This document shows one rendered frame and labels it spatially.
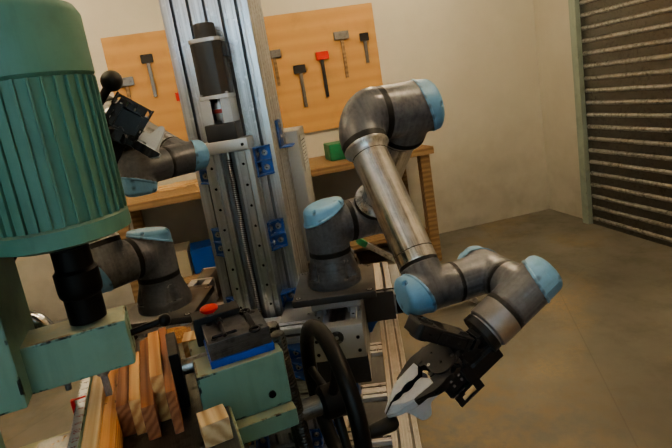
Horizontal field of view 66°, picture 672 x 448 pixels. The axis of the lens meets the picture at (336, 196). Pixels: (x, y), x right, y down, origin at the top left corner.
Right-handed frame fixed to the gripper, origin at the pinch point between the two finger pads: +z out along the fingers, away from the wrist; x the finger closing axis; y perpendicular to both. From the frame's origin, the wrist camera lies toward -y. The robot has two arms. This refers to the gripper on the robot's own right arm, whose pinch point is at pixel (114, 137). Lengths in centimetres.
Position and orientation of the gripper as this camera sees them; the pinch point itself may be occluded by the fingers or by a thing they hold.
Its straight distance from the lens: 93.3
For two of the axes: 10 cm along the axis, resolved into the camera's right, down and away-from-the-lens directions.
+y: 4.7, -8.8, 0.6
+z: 3.6, 1.3, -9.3
